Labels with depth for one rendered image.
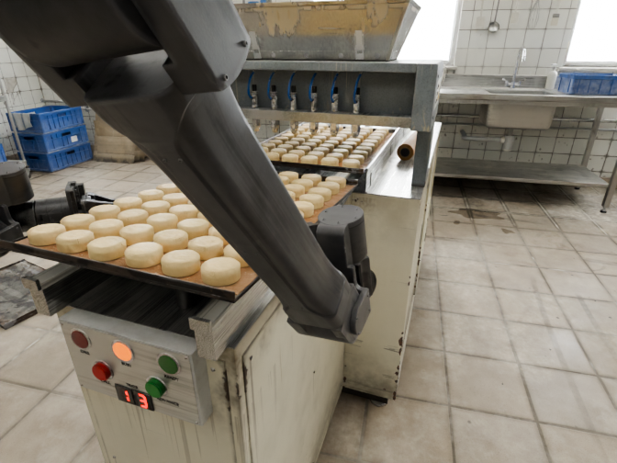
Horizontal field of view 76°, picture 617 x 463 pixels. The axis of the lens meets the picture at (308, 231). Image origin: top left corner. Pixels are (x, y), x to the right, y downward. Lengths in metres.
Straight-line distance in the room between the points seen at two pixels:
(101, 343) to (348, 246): 0.40
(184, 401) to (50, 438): 1.14
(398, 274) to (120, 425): 0.81
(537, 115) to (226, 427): 3.38
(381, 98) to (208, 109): 0.96
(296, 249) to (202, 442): 0.50
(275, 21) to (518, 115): 2.75
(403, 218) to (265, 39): 0.63
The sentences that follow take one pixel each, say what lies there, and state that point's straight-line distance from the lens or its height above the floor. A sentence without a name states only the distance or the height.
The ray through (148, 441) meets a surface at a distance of 0.87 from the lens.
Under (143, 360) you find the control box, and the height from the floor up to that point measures 0.80.
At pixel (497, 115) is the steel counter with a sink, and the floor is 0.72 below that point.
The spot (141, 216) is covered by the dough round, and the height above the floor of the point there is 0.95.
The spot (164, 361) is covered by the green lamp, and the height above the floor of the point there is 0.82.
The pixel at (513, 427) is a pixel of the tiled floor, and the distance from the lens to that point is 1.72.
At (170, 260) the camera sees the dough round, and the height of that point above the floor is 0.96.
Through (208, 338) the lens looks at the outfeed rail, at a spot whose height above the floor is 0.88.
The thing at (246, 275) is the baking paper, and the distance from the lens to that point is 0.54.
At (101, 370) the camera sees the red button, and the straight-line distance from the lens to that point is 0.71.
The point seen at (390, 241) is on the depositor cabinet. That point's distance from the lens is 1.19.
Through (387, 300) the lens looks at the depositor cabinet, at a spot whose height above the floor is 0.49.
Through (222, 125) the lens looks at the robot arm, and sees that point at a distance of 0.25.
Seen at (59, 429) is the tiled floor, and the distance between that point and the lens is 1.78.
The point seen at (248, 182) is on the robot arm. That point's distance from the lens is 0.27.
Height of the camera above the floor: 1.22
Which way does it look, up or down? 25 degrees down
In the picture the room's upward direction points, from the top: straight up
